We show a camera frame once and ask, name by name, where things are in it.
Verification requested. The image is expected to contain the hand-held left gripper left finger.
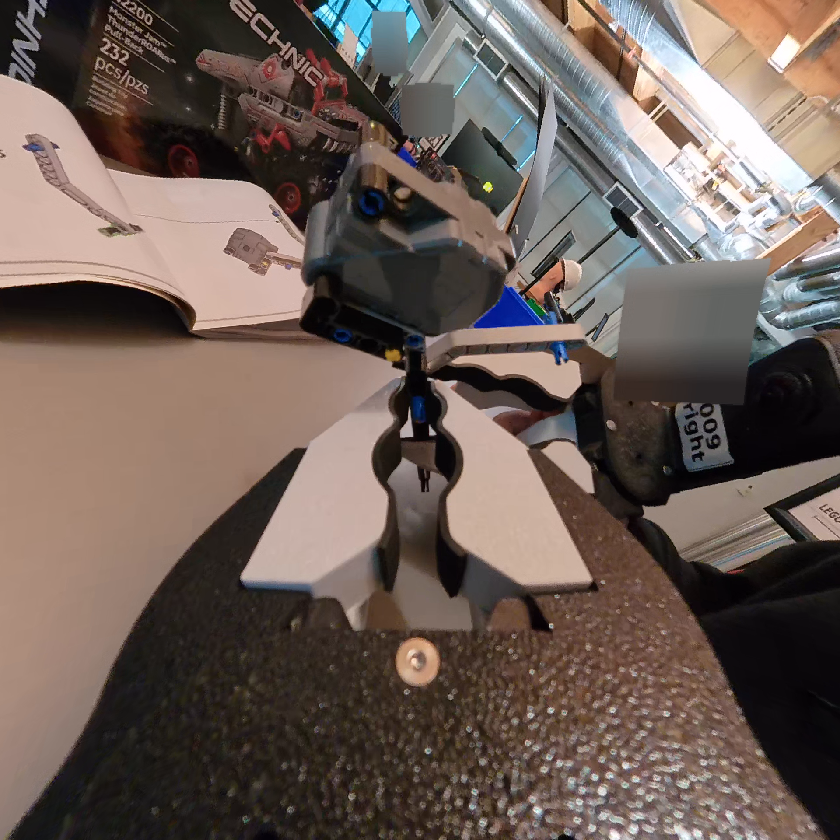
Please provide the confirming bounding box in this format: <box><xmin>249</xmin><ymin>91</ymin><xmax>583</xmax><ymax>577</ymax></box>
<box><xmin>239</xmin><ymin>378</ymin><xmax>413</xmax><ymax>632</ymax></box>

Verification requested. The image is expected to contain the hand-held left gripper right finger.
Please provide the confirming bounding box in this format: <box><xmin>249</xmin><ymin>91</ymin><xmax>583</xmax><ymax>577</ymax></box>
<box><xmin>432</xmin><ymin>378</ymin><xmax>596</xmax><ymax>627</ymax></box>

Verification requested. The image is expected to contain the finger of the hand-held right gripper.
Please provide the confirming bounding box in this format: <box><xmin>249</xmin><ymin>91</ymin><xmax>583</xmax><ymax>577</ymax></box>
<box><xmin>425</xmin><ymin>353</ymin><xmax>614</xmax><ymax>413</ymax></box>
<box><xmin>521</xmin><ymin>419</ymin><xmax>597</xmax><ymax>494</ymax></box>

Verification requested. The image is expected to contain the light grey toy brick beam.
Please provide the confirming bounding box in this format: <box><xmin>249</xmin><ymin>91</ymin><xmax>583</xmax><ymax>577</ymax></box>
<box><xmin>419</xmin><ymin>323</ymin><xmax>589</xmax><ymax>366</ymax></box>

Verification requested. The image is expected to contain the dark grey toy motor block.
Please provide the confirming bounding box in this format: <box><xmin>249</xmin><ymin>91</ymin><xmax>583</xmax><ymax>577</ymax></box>
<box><xmin>299</xmin><ymin>123</ymin><xmax>519</xmax><ymax>337</ymax></box>

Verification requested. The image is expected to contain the short black toy brick beam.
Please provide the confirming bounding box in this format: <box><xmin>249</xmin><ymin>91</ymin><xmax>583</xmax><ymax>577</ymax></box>
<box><xmin>297</xmin><ymin>274</ymin><xmax>412</xmax><ymax>360</ymax></box>

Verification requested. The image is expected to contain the person's right forearm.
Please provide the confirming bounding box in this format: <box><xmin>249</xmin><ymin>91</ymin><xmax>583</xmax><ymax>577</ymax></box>
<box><xmin>625</xmin><ymin>514</ymin><xmax>757</xmax><ymax>616</ymax></box>

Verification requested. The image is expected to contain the beige desk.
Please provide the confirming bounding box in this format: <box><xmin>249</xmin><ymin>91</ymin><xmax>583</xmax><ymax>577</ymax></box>
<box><xmin>0</xmin><ymin>307</ymin><xmax>527</xmax><ymax>840</ymax></box>

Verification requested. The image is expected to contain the person's right hand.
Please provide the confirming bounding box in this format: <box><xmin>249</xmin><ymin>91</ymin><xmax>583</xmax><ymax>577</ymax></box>
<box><xmin>492</xmin><ymin>407</ymin><xmax>550</xmax><ymax>436</ymax></box>

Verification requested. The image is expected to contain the framed marker poster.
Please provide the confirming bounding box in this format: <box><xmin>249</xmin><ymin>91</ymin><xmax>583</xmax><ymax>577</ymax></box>
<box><xmin>763</xmin><ymin>471</ymin><xmax>840</xmax><ymax>543</ymax></box>

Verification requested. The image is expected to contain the blue storage bin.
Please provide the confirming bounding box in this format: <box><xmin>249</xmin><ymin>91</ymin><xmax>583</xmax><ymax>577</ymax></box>
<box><xmin>471</xmin><ymin>284</ymin><xmax>560</xmax><ymax>330</ymax></box>

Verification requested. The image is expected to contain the silver pipe bundle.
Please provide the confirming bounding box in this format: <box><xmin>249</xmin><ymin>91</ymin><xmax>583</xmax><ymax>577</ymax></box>
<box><xmin>694</xmin><ymin>185</ymin><xmax>840</xmax><ymax>333</ymax></box>

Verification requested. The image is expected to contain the black round floor lamp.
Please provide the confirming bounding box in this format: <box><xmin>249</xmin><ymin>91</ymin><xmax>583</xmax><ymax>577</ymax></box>
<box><xmin>570</xmin><ymin>205</ymin><xmax>642</xmax><ymax>298</ymax></box>

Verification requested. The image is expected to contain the grey panel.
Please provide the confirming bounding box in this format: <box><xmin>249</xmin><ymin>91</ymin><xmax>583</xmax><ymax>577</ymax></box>
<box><xmin>514</xmin><ymin>71</ymin><xmax>560</xmax><ymax>252</ymax></box>

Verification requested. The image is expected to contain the operator in black sweatshirt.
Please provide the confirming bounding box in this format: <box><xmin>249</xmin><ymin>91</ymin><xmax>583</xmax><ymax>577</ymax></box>
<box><xmin>681</xmin><ymin>537</ymin><xmax>840</xmax><ymax>840</ymax></box>

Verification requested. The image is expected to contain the black monitor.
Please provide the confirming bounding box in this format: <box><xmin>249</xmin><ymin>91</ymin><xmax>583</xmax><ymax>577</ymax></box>
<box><xmin>435</xmin><ymin>117</ymin><xmax>527</xmax><ymax>215</ymax></box>

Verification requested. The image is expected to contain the open instruction booklet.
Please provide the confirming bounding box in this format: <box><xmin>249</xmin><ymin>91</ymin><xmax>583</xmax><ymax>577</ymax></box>
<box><xmin>0</xmin><ymin>72</ymin><xmax>343</xmax><ymax>340</ymax></box>

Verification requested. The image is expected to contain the black toy set box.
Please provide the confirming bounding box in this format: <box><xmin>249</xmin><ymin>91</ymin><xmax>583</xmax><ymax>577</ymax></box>
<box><xmin>0</xmin><ymin>0</ymin><xmax>409</xmax><ymax>228</ymax></box>

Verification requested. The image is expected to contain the silver ventilation duct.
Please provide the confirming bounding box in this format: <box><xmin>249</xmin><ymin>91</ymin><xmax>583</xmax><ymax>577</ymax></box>
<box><xmin>449</xmin><ymin>0</ymin><xmax>737</xmax><ymax>265</ymax></box>

